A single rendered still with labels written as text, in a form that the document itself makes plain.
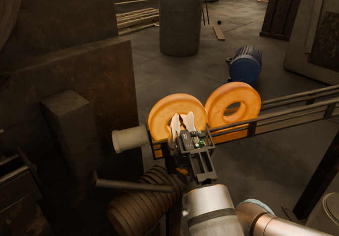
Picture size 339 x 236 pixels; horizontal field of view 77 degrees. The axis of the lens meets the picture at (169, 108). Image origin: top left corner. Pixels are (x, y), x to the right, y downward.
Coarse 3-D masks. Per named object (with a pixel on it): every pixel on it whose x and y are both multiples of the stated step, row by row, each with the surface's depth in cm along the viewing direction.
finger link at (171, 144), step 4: (172, 132) 51; (168, 136) 51; (172, 136) 50; (168, 140) 50; (172, 140) 50; (168, 144) 49; (172, 144) 49; (176, 144) 49; (168, 148) 50; (172, 148) 48; (172, 152) 48; (172, 156) 49
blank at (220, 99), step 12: (228, 84) 55; (240, 84) 54; (216, 96) 54; (228, 96) 54; (240, 96) 54; (252, 96) 55; (204, 108) 58; (216, 108) 55; (240, 108) 60; (252, 108) 58; (216, 120) 57; (228, 120) 59; (240, 120) 59
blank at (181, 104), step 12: (168, 96) 53; (180, 96) 52; (192, 96) 54; (156, 108) 52; (168, 108) 52; (180, 108) 52; (192, 108) 53; (156, 120) 53; (168, 120) 54; (204, 120) 56; (156, 132) 55; (168, 132) 56
